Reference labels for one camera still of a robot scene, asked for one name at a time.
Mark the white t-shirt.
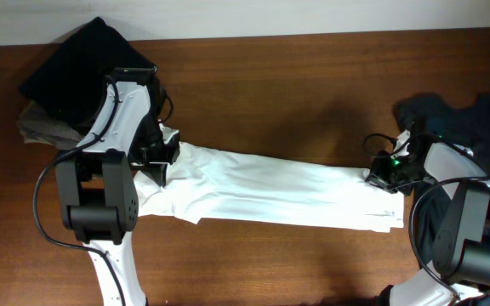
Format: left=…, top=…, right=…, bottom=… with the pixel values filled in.
left=134, top=142, right=404, bottom=233

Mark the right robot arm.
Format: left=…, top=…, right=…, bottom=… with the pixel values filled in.
left=365, top=131, right=490, bottom=305

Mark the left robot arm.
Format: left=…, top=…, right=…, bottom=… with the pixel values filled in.
left=54, top=68, right=179, bottom=305

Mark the black folded garment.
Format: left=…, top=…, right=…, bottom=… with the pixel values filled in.
left=19, top=17, right=155, bottom=125

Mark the dark crumpled garment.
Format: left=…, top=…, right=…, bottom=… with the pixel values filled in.
left=395, top=93, right=490, bottom=263

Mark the grey folded garment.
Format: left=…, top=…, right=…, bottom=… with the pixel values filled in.
left=17, top=101, right=83, bottom=150

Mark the right black cable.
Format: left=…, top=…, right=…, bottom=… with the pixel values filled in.
left=362, top=132, right=490, bottom=298

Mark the black cable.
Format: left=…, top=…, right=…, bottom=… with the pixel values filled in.
left=31, top=75, right=128, bottom=306
left=362, top=132, right=490, bottom=298

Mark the left black cable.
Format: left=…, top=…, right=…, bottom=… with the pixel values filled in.
left=31, top=75, right=128, bottom=306

